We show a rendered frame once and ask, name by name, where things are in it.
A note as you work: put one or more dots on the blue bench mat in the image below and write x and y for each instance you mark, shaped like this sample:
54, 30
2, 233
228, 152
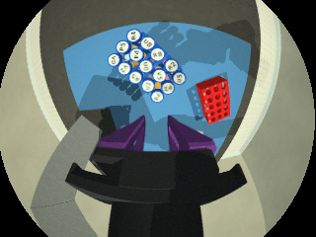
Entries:
203, 53

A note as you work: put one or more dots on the blue test tube rack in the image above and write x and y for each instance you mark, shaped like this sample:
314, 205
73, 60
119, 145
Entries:
159, 63

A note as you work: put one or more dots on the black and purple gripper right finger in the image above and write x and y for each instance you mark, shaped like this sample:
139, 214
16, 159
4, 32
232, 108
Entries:
188, 138

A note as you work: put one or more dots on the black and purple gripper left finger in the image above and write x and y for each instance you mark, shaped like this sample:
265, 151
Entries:
125, 137

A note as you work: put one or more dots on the red tube rack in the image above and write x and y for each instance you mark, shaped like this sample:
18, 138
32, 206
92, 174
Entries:
211, 111

